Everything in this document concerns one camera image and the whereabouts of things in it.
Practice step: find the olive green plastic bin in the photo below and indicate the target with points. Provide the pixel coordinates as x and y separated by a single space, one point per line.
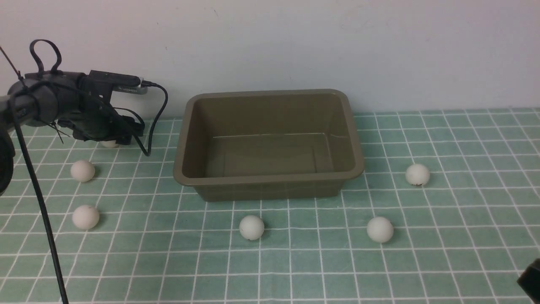
268 145

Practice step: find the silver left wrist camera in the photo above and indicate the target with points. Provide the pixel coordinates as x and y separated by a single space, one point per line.
120 82

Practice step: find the white ball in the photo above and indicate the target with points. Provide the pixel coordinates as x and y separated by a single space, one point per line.
251 227
85 217
110 144
82 171
380 229
417 174

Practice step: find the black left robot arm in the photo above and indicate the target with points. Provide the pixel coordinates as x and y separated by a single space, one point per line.
37 101

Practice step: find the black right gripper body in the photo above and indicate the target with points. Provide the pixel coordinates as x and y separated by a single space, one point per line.
529 280

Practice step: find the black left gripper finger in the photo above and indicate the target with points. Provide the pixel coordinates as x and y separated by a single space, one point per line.
121 138
132 126

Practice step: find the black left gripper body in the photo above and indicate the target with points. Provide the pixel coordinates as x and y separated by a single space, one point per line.
93 117

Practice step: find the green checkered tablecloth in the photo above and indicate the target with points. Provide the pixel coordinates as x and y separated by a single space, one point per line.
463 238

